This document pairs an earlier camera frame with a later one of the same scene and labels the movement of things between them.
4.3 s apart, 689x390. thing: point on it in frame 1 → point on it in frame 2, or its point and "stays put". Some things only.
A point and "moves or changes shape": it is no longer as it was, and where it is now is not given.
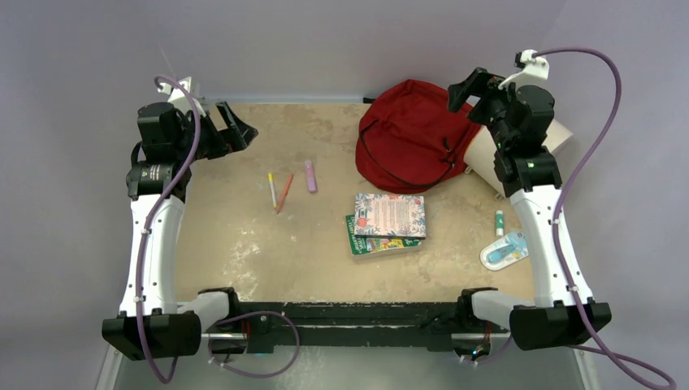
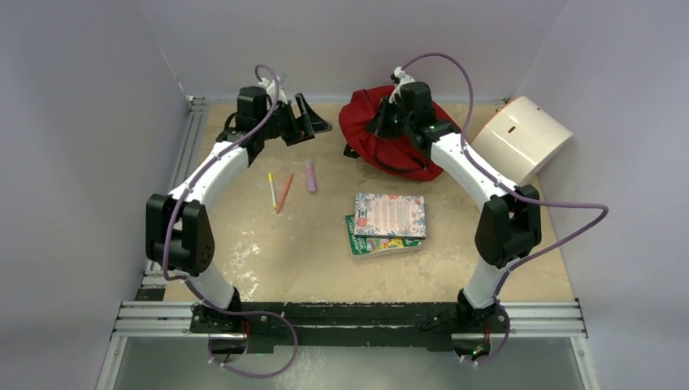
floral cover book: (389, 215) stays put
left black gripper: (236, 137) → (302, 127)
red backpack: (410, 140) moves or changes shape
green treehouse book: (362, 247) stays put
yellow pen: (270, 179) stays put
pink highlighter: (310, 175) stays put
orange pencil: (284, 193) stays put
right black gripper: (480, 80) → (378, 126)
